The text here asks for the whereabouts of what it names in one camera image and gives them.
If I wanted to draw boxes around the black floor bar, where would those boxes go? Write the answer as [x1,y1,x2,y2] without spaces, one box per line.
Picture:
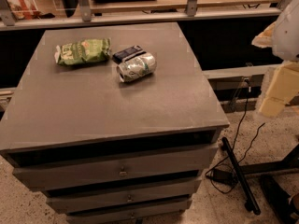
[221,137,261,215]

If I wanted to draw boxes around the green chip bag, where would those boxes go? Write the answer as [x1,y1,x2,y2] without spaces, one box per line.
[54,38,111,66]

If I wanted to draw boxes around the black cable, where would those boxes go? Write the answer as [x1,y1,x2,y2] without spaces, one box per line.
[205,77,266,195]

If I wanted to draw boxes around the top grey drawer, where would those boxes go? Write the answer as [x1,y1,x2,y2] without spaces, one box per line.
[13,144,218,191]

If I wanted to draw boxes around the middle grey drawer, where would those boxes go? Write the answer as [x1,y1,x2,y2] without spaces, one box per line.
[47,176,201,214]

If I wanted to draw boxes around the silver green 7up can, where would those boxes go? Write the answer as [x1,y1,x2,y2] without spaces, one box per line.
[117,52,157,83]

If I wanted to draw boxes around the metal railing frame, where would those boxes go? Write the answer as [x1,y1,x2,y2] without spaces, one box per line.
[0,0,291,31]

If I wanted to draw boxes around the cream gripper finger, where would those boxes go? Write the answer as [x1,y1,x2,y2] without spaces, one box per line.
[258,62,299,118]
[251,22,276,49]

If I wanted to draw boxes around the black table leg base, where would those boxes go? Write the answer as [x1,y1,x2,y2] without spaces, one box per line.
[241,145,299,175]

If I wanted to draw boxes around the black power adapter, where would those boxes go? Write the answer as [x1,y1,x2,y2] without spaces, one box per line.
[212,169,234,185]

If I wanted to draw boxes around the grey drawer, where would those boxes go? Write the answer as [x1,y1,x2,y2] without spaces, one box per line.
[47,176,201,214]
[13,144,218,191]
[66,197,192,224]

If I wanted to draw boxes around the grey drawer cabinet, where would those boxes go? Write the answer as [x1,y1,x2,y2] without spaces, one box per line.
[0,23,229,217]

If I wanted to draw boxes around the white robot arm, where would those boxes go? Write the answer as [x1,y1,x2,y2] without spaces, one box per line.
[251,0,299,118]

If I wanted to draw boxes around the red white bag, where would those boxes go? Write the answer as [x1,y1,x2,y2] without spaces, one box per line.
[7,0,41,20]

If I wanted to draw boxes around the bottom grey drawer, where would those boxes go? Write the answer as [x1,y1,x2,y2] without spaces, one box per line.
[66,197,192,224]

